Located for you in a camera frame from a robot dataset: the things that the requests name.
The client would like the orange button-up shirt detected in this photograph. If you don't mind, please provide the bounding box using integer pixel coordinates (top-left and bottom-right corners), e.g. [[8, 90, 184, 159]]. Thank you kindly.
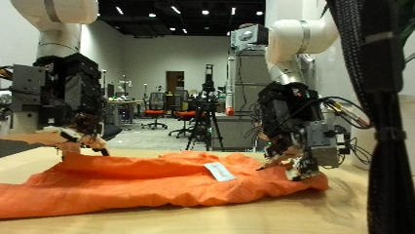
[[0, 149, 330, 220]]

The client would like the wooden office desk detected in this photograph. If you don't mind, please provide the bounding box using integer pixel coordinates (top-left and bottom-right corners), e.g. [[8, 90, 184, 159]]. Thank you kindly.
[[105, 98, 147, 126]]

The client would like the grey low counter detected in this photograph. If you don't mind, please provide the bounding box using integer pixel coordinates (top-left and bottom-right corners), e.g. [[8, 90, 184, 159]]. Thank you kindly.
[[212, 114, 266, 152]]

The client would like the grey metal cabinet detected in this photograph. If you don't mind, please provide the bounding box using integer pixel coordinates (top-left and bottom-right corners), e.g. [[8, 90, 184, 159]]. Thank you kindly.
[[226, 48, 278, 115]]

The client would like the orange seat office chair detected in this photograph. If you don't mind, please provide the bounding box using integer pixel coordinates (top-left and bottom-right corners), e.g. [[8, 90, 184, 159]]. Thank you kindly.
[[141, 92, 169, 131], [168, 90, 198, 139]]

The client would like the brown door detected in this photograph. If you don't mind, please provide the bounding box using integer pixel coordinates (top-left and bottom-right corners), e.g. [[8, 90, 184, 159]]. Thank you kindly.
[[165, 70, 185, 96]]

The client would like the grey box appliance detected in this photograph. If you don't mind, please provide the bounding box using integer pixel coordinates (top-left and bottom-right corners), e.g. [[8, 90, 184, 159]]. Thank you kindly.
[[230, 22, 270, 52]]

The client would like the black camera tripod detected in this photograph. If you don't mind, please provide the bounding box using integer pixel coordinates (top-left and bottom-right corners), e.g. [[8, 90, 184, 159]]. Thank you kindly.
[[184, 63, 226, 152]]

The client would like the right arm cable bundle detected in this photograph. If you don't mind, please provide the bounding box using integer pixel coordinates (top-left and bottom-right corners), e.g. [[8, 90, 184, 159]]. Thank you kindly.
[[322, 0, 415, 234]]

